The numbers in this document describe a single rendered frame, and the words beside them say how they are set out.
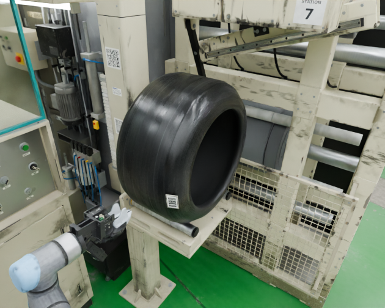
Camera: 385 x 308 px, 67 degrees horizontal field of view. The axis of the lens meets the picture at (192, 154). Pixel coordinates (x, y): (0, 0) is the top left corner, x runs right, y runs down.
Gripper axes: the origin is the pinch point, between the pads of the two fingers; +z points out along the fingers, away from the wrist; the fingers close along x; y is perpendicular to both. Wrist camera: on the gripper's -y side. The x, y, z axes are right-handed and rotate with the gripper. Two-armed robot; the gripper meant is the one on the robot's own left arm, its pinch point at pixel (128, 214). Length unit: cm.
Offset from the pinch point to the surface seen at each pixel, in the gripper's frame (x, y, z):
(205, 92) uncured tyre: -8.0, 37.7, 27.6
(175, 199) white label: -11.2, 5.9, 10.1
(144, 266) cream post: 26, -72, 38
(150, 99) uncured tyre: 7.8, 33.5, 18.2
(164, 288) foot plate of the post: 23, -104, 55
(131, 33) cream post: 25, 52, 27
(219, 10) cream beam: 2, 63, 48
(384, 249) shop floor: -95, -90, 179
